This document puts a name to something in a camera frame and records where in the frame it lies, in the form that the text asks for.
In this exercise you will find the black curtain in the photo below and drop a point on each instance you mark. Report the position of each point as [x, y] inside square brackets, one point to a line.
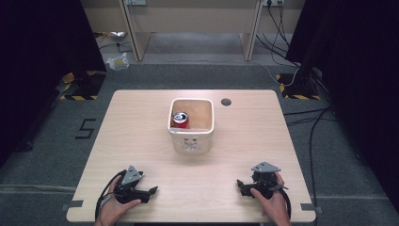
[40, 62]
[360, 78]

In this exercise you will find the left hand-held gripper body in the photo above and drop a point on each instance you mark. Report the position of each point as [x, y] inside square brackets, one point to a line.
[127, 188]

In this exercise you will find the red drink can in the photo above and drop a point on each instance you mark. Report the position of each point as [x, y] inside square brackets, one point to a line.
[181, 121]

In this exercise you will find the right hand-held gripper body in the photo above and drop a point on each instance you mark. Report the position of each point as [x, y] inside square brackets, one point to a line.
[265, 183]

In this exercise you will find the crumpled silver bag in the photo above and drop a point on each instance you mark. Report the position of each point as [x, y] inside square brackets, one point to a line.
[116, 35]

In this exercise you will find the grey tape strip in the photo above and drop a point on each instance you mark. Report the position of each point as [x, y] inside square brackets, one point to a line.
[72, 205]
[310, 207]

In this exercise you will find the white wall socket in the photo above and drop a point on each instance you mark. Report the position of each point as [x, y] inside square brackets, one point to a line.
[135, 2]
[273, 2]

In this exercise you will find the white square bin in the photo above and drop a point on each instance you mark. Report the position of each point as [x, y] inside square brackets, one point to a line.
[191, 138]

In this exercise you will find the clear plastic bag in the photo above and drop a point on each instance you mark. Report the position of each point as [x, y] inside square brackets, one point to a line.
[118, 62]

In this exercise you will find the round grey table grommet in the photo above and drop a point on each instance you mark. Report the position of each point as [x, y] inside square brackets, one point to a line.
[226, 102]

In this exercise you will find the stand base with hazard tape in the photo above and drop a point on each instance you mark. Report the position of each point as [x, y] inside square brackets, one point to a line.
[298, 89]
[83, 86]

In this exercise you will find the person's right hand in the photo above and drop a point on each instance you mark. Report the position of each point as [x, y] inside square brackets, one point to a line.
[274, 204]

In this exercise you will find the person's left hand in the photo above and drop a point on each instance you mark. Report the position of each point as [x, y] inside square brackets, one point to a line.
[114, 210]

